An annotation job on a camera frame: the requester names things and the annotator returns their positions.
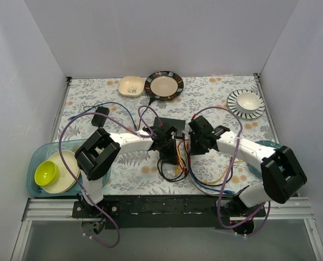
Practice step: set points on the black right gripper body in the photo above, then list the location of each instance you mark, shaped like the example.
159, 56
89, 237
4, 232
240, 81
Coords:
194, 145

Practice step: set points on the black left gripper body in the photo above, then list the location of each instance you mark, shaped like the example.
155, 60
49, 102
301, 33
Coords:
167, 151

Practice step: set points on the dark grey network switch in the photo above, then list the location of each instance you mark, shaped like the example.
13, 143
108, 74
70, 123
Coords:
178, 124

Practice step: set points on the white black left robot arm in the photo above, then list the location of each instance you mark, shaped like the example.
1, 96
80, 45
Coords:
97, 154

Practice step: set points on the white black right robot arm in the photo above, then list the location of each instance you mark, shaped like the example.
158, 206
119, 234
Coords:
281, 172

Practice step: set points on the floral patterned tablecloth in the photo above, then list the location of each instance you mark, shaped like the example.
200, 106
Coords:
140, 172

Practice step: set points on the blue striped white plate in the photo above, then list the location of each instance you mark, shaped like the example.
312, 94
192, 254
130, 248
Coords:
233, 107

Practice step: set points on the dark rimmed beige plate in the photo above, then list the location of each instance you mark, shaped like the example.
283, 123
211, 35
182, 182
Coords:
164, 85

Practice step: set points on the small white bowl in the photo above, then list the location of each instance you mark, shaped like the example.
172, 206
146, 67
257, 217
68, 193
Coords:
248, 101

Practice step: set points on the cream square panda dish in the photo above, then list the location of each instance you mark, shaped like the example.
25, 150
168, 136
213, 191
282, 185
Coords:
131, 86

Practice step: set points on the teal scalloped plate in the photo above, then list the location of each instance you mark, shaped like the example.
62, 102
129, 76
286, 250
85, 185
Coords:
257, 172

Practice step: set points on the black power adapter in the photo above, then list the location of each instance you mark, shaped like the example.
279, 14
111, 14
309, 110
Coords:
99, 121

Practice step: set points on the cream plate in tray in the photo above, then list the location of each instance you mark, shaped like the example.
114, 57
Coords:
65, 180

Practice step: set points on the lime green bowl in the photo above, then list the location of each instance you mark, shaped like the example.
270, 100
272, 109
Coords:
47, 173

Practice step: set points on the teal transparent plastic tray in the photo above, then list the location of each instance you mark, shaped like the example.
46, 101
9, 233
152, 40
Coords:
42, 154

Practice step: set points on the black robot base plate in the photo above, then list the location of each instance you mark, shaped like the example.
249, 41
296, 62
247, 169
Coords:
161, 211

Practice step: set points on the aluminium frame rail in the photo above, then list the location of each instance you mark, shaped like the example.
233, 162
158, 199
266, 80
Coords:
297, 208

